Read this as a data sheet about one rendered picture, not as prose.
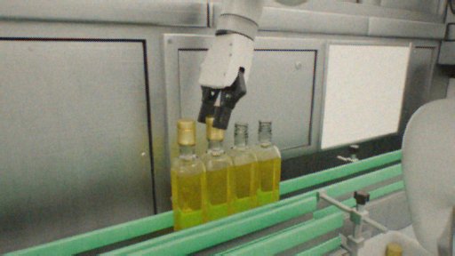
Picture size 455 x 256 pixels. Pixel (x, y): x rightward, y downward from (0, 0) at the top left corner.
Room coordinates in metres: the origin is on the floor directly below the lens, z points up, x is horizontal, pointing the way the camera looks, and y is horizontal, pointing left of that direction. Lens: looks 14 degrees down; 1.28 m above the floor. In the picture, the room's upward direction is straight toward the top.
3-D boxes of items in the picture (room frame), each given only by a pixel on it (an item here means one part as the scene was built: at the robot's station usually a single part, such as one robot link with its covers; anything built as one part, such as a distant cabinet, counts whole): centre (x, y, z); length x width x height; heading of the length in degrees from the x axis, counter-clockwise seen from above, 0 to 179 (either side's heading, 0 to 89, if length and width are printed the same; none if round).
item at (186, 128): (0.50, 0.07, 1.14); 0.04 x 0.04 x 0.04
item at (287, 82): (0.84, -0.26, 1.15); 0.90 x 0.03 x 0.34; 119
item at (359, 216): (0.54, -0.26, 0.95); 0.17 x 0.03 x 0.12; 29
